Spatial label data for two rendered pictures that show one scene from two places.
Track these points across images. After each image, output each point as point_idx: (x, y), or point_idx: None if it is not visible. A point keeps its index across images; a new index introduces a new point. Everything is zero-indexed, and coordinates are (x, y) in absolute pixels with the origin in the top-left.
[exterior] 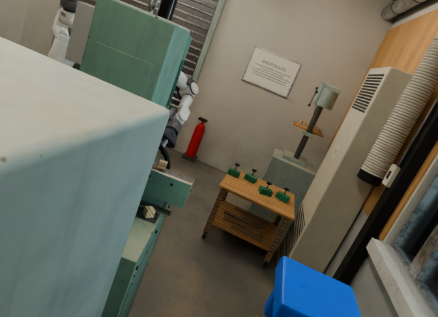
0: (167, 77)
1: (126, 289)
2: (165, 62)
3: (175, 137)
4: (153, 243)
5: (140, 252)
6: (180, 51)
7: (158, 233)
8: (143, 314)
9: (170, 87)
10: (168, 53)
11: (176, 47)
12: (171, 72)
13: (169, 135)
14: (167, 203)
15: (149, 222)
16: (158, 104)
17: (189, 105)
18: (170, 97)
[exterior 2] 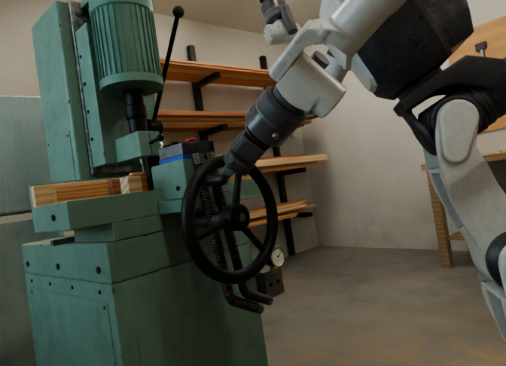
0: (44, 62)
1: (25, 281)
2: (35, 56)
3: (239, 140)
4: (83, 327)
5: (27, 244)
6: (50, 28)
7: (95, 324)
8: None
9: (57, 64)
10: (34, 49)
11: (41, 35)
12: (47, 54)
13: (236, 138)
14: (79, 244)
15: None
16: (47, 87)
17: None
18: (99, 66)
